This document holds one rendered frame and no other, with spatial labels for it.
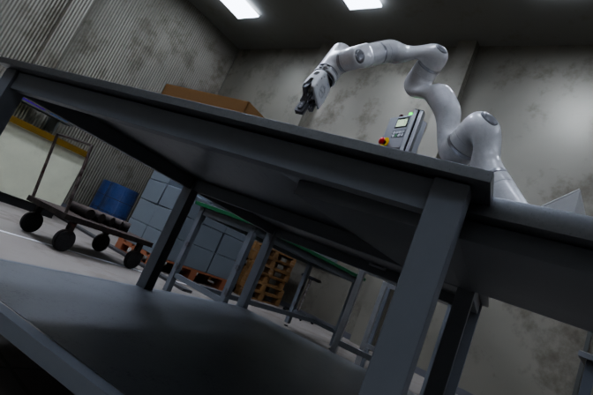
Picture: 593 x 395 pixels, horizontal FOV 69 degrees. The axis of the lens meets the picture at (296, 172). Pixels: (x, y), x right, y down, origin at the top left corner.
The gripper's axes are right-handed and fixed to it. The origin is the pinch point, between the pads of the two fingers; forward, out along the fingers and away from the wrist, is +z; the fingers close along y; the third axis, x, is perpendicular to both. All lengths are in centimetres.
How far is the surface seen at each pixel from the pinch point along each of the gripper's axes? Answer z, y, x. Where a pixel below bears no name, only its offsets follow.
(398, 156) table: 38, -34, -50
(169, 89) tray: 33.5, -32.6, 10.8
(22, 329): 93, -10, 19
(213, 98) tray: 33.3, -32.7, -3.2
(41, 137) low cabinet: -53, 199, 452
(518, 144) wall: -391, 396, -34
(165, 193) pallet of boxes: -72, 266, 296
